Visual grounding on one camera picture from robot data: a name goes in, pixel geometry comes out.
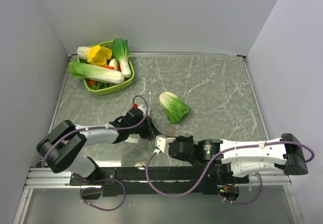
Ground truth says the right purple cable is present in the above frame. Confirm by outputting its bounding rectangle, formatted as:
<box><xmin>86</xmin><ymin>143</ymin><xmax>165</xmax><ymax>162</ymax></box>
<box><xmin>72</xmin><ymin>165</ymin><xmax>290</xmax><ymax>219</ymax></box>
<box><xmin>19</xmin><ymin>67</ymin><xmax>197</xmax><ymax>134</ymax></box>
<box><xmin>145</xmin><ymin>143</ymin><xmax>315</xmax><ymax>206</ymax></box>

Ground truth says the long green white cabbage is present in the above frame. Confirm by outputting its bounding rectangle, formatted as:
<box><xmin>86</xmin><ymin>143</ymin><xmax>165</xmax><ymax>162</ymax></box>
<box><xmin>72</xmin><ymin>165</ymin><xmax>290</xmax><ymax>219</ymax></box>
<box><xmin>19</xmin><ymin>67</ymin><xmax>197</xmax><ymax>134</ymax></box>
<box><xmin>69</xmin><ymin>62</ymin><xmax>125</xmax><ymax>84</ymax></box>

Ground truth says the green white bok choy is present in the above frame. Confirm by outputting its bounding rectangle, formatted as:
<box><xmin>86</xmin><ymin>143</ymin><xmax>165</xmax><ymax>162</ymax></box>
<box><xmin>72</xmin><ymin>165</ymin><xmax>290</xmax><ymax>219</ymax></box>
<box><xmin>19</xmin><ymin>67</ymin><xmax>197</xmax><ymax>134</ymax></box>
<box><xmin>112</xmin><ymin>38</ymin><xmax>132</xmax><ymax>78</ymax></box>

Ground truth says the red chili pepper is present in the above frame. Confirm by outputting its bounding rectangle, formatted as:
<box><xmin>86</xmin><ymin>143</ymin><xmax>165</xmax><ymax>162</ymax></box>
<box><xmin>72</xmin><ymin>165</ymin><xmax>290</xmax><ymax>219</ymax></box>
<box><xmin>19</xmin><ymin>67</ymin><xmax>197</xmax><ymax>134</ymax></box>
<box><xmin>100</xmin><ymin>66</ymin><xmax>115</xmax><ymax>70</ymax></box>

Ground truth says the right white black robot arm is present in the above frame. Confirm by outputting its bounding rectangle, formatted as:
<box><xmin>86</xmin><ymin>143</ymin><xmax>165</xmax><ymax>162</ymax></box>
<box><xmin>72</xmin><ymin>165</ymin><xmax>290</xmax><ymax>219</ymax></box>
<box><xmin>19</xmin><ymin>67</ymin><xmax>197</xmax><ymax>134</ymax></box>
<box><xmin>168</xmin><ymin>133</ymin><xmax>308</xmax><ymax>183</ymax></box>

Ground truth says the beige battery cover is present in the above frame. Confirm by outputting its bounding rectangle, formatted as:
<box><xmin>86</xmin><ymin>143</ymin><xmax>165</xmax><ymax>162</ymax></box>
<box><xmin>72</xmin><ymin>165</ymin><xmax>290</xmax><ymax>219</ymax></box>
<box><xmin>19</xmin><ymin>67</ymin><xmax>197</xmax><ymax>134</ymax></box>
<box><xmin>165</xmin><ymin>125</ymin><xmax>176</xmax><ymax>137</ymax></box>

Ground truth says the white radish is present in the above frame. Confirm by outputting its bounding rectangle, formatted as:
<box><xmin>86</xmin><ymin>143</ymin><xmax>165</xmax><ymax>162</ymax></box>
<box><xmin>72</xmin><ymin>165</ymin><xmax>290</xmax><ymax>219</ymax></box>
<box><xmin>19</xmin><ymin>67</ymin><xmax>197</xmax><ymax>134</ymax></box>
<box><xmin>108</xmin><ymin>59</ymin><xmax>119</xmax><ymax>71</ymax></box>

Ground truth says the yellow leafed cabbage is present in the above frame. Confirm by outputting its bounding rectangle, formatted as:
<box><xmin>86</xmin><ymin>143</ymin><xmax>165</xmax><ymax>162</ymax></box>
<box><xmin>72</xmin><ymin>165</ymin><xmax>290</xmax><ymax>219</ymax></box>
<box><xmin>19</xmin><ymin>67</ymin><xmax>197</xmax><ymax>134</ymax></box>
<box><xmin>77</xmin><ymin>45</ymin><xmax>113</xmax><ymax>66</ymax></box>

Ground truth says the green plastic basket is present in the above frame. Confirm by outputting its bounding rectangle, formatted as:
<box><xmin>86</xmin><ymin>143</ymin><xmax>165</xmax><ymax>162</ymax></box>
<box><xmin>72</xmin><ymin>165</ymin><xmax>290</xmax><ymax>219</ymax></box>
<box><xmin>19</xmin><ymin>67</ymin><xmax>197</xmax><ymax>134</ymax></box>
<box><xmin>76</xmin><ymin>40</ymin><xmax>135</xmax><ymax>96</ymax></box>

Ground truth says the purple cable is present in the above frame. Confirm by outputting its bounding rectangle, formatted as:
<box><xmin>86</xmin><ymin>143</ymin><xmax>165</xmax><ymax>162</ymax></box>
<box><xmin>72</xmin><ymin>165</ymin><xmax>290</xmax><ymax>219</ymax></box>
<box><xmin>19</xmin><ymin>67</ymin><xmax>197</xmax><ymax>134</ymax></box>
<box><xmin>41</xmin><ymin>95</ymin><xmax>149</xmax><ymax>211</ymax></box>
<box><xmin>145</xmin><ymin>143</ymin><xmax>315</xmax><ymax>206</ymax></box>

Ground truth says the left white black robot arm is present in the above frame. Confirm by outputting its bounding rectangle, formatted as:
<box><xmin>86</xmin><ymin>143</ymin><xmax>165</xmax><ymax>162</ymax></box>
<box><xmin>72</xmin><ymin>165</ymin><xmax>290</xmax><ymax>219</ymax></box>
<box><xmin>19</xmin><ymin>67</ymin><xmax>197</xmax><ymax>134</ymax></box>
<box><xmin>36</xmin><ymin>107</ymin><xmax>160</xmax><ymax>185</ymax></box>

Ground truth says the green napa cabbage half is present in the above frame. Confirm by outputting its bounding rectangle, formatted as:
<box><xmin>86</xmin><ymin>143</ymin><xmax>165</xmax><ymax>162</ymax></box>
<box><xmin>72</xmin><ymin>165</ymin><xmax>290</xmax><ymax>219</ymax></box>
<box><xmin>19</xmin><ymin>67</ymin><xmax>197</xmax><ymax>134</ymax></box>
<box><xmin>159</xmin><ymin>92</ymin><xmax>191</xmax><ymax>124</ymax></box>

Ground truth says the aluminium frame rail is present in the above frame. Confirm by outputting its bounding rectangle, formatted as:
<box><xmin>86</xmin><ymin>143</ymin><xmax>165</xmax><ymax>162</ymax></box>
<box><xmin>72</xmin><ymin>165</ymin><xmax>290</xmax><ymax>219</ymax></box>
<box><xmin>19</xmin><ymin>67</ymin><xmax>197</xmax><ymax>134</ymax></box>
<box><xmin>24</xmin><ymin>168</ymin><xmax>292</xmax><ymax>189</ymax></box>

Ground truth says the white battery cover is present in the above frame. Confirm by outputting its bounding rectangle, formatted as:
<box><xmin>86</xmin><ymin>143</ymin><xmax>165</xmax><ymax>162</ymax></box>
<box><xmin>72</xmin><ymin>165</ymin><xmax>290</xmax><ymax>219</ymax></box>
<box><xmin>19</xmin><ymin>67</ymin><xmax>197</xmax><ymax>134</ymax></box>
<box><xmin>126</xmin><ymin>137</ymin><xmax>139</xmax><ymax>144</ymax></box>

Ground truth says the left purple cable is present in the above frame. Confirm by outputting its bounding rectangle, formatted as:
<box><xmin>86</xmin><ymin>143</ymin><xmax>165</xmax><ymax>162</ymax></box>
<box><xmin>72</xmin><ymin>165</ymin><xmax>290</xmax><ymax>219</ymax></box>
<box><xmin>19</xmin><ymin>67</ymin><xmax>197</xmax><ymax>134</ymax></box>
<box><xmin>41</xmin><ymin>95</ymin><xmax>149</xmax><ymax>211</ymax></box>

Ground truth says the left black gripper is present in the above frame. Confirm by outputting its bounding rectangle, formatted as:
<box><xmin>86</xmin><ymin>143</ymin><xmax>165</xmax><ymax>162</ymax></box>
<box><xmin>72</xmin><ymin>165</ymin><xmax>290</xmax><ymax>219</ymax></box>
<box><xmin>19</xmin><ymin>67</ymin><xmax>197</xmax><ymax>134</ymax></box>
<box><xmin>129</xmin><ymin>114</ymin><xmax>161</xmax><ymax>139</ymax></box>

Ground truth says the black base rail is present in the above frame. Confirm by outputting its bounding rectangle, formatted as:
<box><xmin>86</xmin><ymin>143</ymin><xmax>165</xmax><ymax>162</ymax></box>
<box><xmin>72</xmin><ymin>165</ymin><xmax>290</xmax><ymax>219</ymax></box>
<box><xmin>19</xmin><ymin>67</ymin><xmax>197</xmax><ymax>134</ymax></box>
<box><xmin>69</xmin><ymin>165</ymin><xmax>249</xmax><ymax>197</ymax></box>

